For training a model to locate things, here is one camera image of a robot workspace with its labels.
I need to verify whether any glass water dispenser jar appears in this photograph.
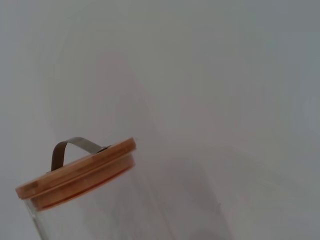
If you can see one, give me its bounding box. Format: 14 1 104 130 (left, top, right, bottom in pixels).
24 149 166 240

